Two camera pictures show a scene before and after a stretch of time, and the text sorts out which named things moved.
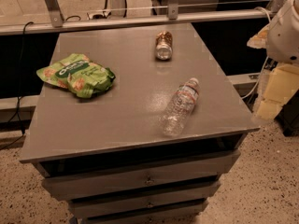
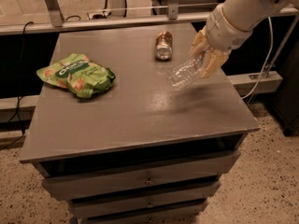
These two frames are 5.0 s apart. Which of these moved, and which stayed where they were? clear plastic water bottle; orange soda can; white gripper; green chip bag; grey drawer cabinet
Moved: clear plastic water bottle; white gripper
Stayed: grey drawer cabinet; green chip bag; orange soda can
